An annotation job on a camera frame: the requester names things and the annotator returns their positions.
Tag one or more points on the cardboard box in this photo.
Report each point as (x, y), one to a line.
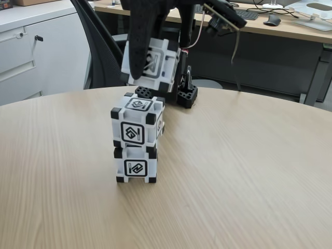
(41, 2)

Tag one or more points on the dark computer mouse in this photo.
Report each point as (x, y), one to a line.
(273, 20)

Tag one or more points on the small white bottle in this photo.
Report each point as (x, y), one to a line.
(113, 2)

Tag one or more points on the black cabinet key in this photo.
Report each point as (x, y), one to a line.
(39, 38)

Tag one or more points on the white cube with diamond symbol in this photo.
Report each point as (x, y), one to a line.
(137, 122)

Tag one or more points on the black mesh office chair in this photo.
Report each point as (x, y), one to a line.
(103, 52)

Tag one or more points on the dark small box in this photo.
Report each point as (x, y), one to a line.
(5, 4)

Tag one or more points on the gripper camera module with mount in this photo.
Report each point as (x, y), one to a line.
(225, 15)

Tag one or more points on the black keyboard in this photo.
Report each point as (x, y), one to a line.
(250, 15)

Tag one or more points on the white cube with crossed symbol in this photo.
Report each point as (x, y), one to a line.
(166, 67)

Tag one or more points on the wooden office desk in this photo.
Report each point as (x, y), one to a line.
(285, 33)

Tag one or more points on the white cube with zigzag symbol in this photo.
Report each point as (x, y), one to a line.
(136, 167)

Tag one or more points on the silver laptop stand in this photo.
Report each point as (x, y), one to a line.
(313, 15)

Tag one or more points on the white round lamp base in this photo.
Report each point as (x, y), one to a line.
(272, 5)

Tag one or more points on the white drawer cabinet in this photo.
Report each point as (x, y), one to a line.
(52, 52)

